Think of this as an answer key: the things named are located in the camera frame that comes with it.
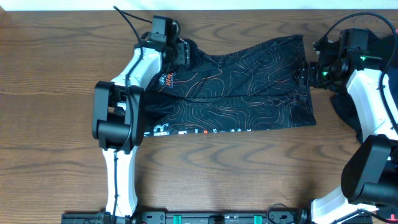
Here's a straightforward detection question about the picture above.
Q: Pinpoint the black orange-patterned jersey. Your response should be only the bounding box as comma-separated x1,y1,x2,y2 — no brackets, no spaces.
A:
144,35,316,136

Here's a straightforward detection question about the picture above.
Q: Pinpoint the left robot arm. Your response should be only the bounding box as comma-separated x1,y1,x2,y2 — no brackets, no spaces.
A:
92,16,190,223

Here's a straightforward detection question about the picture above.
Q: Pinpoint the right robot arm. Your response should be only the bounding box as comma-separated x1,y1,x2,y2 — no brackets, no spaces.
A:
295,29,397,223

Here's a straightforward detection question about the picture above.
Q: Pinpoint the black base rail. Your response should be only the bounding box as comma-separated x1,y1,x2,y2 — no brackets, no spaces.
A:
60,208,374,224

